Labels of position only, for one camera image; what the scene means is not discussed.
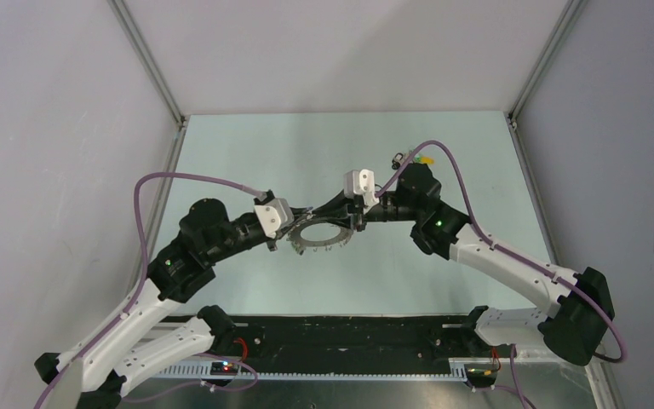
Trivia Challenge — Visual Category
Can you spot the left small circuit board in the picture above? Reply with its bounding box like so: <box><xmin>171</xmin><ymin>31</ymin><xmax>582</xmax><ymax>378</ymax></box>
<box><xmin>209</xmin><ymin>360</ymin><xmax>240</xmax><ymax>377</ymax></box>

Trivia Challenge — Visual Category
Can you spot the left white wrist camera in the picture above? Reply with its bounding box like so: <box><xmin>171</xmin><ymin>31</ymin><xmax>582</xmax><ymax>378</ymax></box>
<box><xmin>254</xmin><ymin>198</ymin><xmax>295</xmax><ymax>239</ymax></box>

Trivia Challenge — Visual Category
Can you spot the small circuit board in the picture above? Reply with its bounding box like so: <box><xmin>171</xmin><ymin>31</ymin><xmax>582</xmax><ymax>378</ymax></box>
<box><xmin>466</xmin><ymin>367</ymin><xmax>495</xmax><ymax>378</ymax></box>
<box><xmin>209</xmin><ymin>360</ymin><xmax>240</xmax><ymax>377</ymax></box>

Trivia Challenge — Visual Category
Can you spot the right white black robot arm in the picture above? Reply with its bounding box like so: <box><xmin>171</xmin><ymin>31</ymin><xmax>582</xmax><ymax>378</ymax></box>
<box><xmin>312</xmin><ymin>164</ymin><xmax>615</xmax><ymax>366</ymax></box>

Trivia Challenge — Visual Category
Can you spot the left aluminium frame post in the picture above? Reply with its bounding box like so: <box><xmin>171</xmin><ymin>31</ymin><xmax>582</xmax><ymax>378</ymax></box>
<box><xmin>106</xmin><ymin>0</ymin><xmax>187</xmax><ymax>128</ymax></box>

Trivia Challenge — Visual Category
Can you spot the right aluminium frame post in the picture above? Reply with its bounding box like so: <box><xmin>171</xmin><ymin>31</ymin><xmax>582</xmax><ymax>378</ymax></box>
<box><xmin>507</xmin><ymin>0</ymin><xmax>588</xmax><ymax>131</ymax></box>

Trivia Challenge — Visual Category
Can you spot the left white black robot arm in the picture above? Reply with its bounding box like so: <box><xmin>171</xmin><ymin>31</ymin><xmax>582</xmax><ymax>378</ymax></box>
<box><xmin>34</xmin><ymin>197</ymin><xmax>313</xmax><ymax>408</ymax></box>

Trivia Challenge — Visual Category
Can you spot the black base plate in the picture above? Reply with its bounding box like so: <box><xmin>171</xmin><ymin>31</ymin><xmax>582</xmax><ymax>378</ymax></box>
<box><xmin>208</xmin><ymin>315</ymin><xmax>492</xmax><ymax>376</ymax></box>

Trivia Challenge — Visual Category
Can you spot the grey slotted cable duct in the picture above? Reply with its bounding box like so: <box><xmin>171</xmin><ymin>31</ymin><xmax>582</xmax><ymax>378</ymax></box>
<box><xmin>152</xmin><ymin>361</ymin><xmax>469</xmax><ymax>382</ymax></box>

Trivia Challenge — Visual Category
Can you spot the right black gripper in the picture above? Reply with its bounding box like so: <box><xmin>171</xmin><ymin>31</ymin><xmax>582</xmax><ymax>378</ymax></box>
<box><xmin>312</xmin><ymin>187</ymin><xmax>420</xmax><ymax>233</ymax></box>

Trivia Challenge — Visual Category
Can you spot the right small circuit board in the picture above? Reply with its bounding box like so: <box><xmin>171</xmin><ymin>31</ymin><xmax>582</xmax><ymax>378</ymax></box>
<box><xmin>466</xmin><ymin>367</ymin><xmax>495</xmax><ymax>378</ymax></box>

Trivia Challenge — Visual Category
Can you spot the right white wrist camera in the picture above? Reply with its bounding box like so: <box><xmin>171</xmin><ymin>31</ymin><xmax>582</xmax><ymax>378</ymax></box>
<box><xmin>343</xmin><ymin>169</ymin><xmax>379</xmax><ymax>212</ymax></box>

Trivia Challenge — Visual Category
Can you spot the bunch of coloured keys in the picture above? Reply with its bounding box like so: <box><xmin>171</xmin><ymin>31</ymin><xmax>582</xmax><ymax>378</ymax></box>
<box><xmin>391</xmin><ymin>151</ymin><xmax>434</xmax><ymax>170</ymax></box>

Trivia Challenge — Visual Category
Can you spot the large silver keyring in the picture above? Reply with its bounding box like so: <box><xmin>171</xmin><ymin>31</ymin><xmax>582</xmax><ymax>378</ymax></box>
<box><xmin>287</xmin><ymin>219</ymin><xmax>353</xmax><ymax>255</ymax></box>

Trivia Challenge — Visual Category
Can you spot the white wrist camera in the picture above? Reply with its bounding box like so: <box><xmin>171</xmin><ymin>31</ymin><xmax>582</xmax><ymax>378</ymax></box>
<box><xmin>343</xmin><ymin>169</ymin><xmax>379</xmax><ymax>212</ymax></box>
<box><xmin>254</xmin><ymin>198</ymin><xmax>295</xmax><ymax>239</ymax></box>

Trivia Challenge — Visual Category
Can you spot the aluminium frame post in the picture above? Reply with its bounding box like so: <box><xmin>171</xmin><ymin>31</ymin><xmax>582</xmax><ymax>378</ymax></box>
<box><xmin>507</xmin><ymin>0</ymin><xmax>588</xmax><ymax>131</ymax></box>
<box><xmin>106</xmin><ymin>0</ymin><xmax>187</xmax><ymax>128</ymax></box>

